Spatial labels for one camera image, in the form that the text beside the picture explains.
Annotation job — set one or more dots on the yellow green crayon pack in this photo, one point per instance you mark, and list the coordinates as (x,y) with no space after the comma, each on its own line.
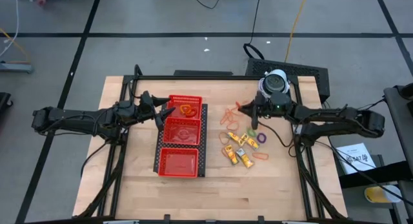
(251,142)
(245,158)
(235,139)

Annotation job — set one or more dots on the yellow white roll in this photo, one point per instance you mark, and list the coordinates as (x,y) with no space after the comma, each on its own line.
(380,195)

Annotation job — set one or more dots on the white cylindrical cup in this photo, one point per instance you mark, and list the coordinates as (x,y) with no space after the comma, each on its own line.
(275,83)

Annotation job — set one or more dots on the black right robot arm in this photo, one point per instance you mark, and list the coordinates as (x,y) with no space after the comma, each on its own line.
(338,119)

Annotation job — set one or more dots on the purple rubber band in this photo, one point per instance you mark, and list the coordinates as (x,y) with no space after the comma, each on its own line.
(258,138)

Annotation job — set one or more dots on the black perforated metal shelf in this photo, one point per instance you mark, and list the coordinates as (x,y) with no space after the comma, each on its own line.
(204,143)

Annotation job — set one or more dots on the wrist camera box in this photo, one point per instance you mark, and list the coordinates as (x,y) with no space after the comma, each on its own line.
(127,108)
(280,103)

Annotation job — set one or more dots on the black perforated computer case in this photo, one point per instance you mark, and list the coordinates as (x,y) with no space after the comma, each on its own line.
(306,72)

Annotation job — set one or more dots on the silver edge plate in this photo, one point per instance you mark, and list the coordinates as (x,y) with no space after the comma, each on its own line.
(300,222)
(121,222)

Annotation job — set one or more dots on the black equipment foot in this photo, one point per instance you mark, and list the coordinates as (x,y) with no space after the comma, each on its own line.
(4,103)

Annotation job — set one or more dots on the black side cart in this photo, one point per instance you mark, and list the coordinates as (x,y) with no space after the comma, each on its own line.
(397,120)

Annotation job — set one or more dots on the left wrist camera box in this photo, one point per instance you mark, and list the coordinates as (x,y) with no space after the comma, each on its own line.
(127,108)

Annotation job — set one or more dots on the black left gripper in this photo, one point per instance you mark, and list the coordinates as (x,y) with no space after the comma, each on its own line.
(146,107)

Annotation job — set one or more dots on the black table edge clamp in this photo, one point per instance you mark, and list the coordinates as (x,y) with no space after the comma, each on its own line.
(261,219)
(167,218)

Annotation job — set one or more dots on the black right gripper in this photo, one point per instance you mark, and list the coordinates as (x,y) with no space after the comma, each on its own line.
(265,109)

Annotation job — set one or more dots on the black aluminium rig frame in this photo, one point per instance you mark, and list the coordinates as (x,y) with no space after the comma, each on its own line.
(226,78)

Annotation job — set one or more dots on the green rubber band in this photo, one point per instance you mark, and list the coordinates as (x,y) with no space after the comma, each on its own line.
(248,132)

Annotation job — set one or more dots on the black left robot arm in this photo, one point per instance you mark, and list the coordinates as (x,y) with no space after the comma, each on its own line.
(80,120)

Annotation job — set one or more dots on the white paper sheet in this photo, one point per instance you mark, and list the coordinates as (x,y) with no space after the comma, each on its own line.
(355,157)

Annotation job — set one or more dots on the grey floor stand base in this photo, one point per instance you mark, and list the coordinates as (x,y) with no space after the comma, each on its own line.
(16,68)

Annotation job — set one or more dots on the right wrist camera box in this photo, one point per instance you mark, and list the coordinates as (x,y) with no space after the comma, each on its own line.
(280,103)

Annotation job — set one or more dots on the person's hand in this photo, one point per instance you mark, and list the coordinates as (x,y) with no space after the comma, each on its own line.
(41,1)

